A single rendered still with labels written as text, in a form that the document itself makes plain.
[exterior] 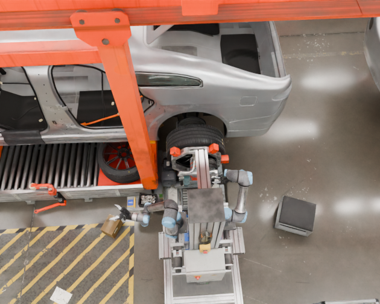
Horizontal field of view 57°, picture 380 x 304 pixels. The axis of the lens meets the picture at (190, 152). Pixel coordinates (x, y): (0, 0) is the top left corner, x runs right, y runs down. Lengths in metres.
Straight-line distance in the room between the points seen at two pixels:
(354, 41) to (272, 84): 3.40
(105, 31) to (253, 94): 1.87
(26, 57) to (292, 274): 3.59
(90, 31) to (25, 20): 0.36
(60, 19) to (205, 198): 1.43
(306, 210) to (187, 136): 1.71
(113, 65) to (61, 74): 2.44
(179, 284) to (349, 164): 2.80
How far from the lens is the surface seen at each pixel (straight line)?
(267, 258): 4.50
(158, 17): 2.04
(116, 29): 2.04
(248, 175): 3.30
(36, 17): 2.20
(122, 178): 4.32
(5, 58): 2.51
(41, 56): 2.42
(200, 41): 4.76
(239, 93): 3.47
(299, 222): 4.34
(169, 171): 4.33
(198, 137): 3.65
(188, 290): 4.14
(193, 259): 3.15
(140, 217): 3.25
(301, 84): 5.82
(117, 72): 2.38
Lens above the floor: 4.32
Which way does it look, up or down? 62 degrees down
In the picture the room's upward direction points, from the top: 1 degrees counter-clockwise
